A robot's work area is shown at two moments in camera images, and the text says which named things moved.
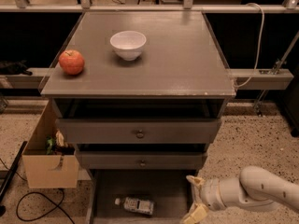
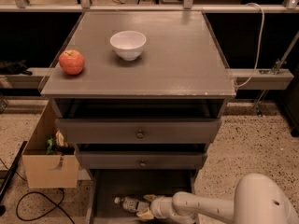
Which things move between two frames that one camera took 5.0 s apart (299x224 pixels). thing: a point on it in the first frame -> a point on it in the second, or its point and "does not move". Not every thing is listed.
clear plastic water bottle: x=133 y=203 does not move
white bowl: x=128 y=44 does not move
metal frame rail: x=149 y=8 does not move
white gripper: x=209 y=191 -> x=158 y=206
